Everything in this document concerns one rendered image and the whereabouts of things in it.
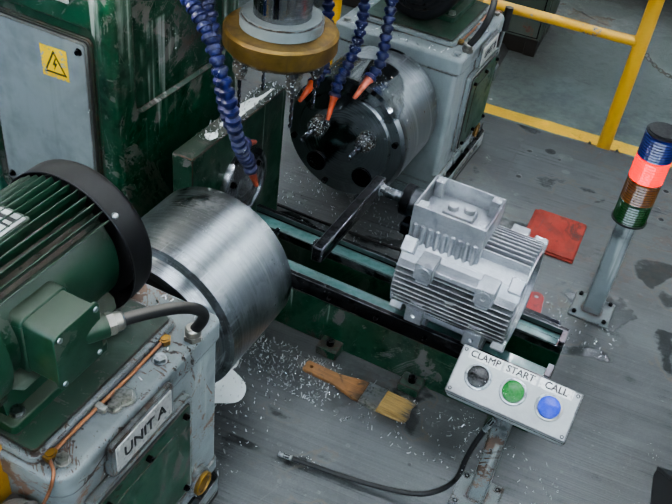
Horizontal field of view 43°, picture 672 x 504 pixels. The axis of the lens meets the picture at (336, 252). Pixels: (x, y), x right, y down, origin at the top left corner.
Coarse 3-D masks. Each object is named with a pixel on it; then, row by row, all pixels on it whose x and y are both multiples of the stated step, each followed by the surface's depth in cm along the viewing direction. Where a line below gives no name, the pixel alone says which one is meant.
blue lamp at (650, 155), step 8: (648, 136) 142; (640, 144) 145; (648, 144) 142; (656, 144) 141; (664, 144) 141; (640, 152) 144; (648, 152) 143; (656, 152) 142; (664, 152) 141; (648, 160) 143; (656, 160) 143; (664, 160) 142
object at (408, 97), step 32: (416, 64) 169; (320, 96) 159; (352, 96) 156; (384, 96) 155; (416, 96) 162; (320, 128) 160; (352, 128) 160; (384, 128) 157; (416, 128) 161; (320, 160) 167; (352, 160) 164; (384, 160) 161; (352, 192) 169
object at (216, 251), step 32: (192, 192) 124; (160, 224) 117; (192, 224) 117; (224, 224) 119; (256, 224) 122; (160, 256) 113; (192, 256) 113; (224, 256) 116; (256, 256) 120; (160, 288) 112; (192, 288) 112; (224, 288) 114; (256, 288) 119; (288, 288) 127; (224, 320) 114; (256, 320) 120; (224, 352) 117
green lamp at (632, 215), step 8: (616, 208) 153; (624, 208) 150; (632, 208) 149; (640, 208) 149; (648, 208) 149; (616, 216) 153; (624, 216) 151; (632, 216) 150; (640, 216) 150; (648, 216) 152; (624, 224) 152; (632, 224) 151; (640, 224) 151
